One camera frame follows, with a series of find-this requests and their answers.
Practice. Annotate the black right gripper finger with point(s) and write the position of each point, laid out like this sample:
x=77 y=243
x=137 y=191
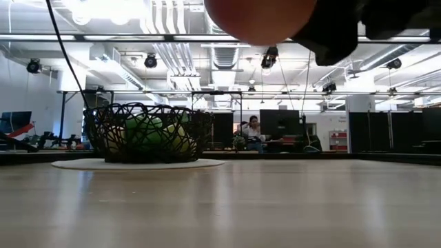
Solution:
x=330 y=38

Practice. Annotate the orange-red round fruit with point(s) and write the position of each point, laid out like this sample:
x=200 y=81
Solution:
x=258 y=20

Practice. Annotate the green pear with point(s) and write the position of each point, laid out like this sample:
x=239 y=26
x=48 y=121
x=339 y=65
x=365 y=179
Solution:
x=179 y=137

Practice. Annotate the green apple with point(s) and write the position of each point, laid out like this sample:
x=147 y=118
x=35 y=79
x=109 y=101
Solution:
x=144 y=132

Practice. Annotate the black ceiling spotlight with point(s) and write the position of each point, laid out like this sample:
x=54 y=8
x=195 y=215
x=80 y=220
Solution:
x=150 y=61
x=329 y=87
x=269 y=56
x=33 y=66
x=393 y=63

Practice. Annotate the long horizontal rig bar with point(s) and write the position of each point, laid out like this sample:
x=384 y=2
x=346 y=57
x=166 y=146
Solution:
x=344 y=93

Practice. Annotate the white column top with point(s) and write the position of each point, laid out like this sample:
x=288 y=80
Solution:
x=360 y=103

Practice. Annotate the large black monitor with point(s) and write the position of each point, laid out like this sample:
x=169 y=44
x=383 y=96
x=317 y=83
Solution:
x=279 y=122

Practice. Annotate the red bin shelf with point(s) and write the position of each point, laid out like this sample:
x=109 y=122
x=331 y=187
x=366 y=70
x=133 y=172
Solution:
x=338 y=141

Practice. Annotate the black office chair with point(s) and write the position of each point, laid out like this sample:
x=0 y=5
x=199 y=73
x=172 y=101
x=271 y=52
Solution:
x=313 y=144

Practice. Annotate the person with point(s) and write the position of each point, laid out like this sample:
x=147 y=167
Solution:
x=254 y=132

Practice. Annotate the black workstation desk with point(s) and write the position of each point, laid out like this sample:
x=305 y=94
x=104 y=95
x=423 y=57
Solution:
x=427 y=146

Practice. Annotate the small potted plant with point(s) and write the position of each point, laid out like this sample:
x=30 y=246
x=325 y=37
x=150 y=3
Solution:
x=238 y=142

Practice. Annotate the black partition panel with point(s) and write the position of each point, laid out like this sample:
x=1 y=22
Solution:
x=223 y=131

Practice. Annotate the white round mat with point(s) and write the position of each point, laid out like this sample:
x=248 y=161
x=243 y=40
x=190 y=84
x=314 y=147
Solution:
x=138 y=166

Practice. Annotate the black background robot equipment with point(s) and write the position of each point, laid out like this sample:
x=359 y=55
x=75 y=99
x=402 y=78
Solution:
x=58 y=140

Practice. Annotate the red angled bar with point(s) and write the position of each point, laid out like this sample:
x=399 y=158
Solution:
x=20 y=131

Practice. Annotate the black curved equipment part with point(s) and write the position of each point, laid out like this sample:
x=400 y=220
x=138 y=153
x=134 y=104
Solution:
x=17 y=146

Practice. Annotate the black partition wall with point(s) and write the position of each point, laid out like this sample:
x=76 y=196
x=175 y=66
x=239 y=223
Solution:
x=375 y=132

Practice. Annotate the ribbed ceiling duct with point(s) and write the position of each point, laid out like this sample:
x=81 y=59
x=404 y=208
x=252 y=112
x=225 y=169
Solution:
x=224 y=56

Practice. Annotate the black background rig frame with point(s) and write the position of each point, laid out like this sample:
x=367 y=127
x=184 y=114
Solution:
x=216 y=92
x=63 y=113

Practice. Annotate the white ceiling air duct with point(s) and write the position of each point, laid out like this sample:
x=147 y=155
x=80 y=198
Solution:
x=117 y=70

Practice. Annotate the black overhead frame beam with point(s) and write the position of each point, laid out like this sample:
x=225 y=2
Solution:
x=103 y=38

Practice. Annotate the dark wall monitor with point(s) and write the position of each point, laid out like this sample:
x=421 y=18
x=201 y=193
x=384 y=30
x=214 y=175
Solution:
x=15 y=120

